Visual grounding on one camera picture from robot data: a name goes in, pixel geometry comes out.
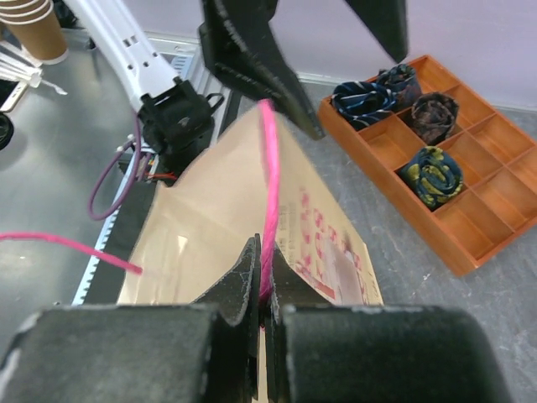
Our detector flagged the stacked paper cups outside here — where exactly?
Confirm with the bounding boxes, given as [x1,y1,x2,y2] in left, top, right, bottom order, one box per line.
[1,0,68,65]

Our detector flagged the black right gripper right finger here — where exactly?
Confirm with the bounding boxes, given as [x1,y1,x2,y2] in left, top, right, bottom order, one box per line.
[268,247,331,332]

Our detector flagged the brown rolled tie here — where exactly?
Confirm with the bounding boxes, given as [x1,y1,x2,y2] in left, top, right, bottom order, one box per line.
[411,92,459,146]

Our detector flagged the pink and cream paper bag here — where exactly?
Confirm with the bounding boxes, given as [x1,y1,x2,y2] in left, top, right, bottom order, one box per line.
[0,98,385,403]

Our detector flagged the blue striped rolled tie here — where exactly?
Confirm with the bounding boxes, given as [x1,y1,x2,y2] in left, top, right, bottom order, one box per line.
[330,81,399,131]

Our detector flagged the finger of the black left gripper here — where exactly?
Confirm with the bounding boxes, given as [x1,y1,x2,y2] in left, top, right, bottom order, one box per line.
[346,0,409,62]
[198,0,325,140]

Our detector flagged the orange compartment tray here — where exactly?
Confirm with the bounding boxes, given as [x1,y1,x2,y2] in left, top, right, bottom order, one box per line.
[318,55,536,275]

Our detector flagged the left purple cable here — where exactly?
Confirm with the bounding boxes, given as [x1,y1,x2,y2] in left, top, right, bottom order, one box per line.
[86,113,154,222]

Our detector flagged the white slotted cable duct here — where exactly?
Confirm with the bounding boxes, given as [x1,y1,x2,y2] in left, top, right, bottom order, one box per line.
[70,58,198,306]

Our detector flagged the dark rolled tie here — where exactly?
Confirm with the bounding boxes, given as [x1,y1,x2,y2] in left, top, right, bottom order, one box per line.
[375,63,422,112]

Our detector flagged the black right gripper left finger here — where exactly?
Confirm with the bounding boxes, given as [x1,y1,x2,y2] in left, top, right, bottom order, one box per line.
[194,235,261,327]

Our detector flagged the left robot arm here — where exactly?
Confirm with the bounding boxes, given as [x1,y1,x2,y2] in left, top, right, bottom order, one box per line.
[67,1,324,175]

